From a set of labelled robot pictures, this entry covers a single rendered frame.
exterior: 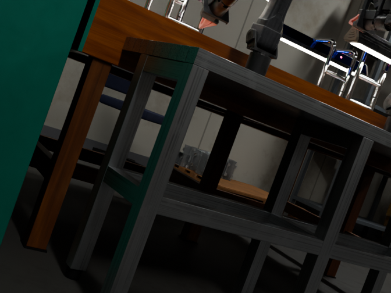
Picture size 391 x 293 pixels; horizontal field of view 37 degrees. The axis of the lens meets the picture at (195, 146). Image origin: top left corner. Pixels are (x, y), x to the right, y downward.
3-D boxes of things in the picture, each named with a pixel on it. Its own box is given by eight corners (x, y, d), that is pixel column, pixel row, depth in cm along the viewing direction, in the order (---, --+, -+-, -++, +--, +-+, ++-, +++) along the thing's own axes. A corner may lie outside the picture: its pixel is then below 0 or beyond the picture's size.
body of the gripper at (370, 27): (358, 8, 218) (373, 8, 212) (376, 19, 224) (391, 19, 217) (352, 25, 219) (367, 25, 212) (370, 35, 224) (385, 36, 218)
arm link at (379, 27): (376, 9, 214) (391, 9, 208) (386, 15, 217) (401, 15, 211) (369, 27, 214) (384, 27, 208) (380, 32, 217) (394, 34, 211)
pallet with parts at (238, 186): (250, 199, 546) (262, 168, 544) (307, 227, 487) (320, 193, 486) (159, 173, 481) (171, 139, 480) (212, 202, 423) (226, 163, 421)
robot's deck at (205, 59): (488, 189, 195) (493, 178, 195) (193, 63, 133) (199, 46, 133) (312, 135, 272) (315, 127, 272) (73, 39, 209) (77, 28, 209)
